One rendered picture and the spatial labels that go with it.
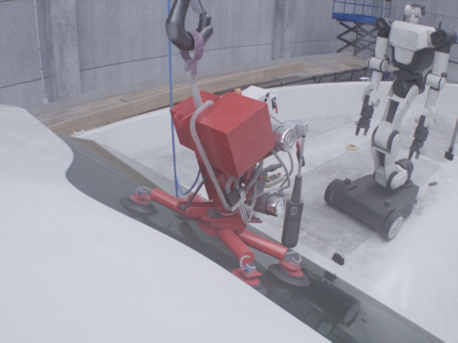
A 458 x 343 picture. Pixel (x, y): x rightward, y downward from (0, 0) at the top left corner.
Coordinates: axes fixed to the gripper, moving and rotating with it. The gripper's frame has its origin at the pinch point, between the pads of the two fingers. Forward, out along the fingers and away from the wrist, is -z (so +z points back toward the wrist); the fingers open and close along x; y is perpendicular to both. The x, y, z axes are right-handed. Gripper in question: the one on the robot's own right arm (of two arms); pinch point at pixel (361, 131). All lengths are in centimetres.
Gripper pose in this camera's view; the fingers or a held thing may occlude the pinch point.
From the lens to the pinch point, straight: 272.7
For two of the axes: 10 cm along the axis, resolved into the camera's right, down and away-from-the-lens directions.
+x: -7.7, 0.6, -6.3
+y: 6.0, 4.0, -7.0
